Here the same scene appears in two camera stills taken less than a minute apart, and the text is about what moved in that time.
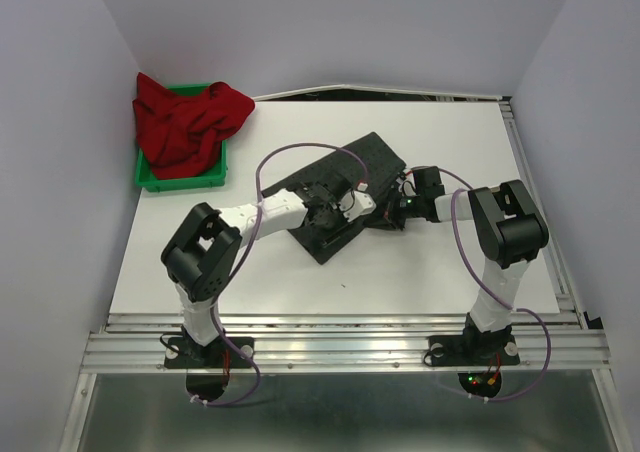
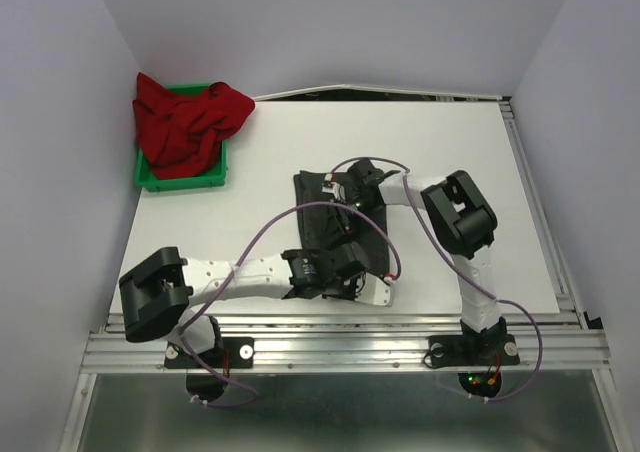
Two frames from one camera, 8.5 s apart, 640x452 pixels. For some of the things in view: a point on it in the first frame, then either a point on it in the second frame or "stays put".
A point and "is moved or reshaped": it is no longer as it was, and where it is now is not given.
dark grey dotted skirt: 376,170 is moved or reshaped
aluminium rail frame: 563,342 stays put
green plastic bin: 218,176 stays put
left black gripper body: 331,227 → 343,290
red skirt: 181,136 stays put
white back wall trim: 382,88 stays put
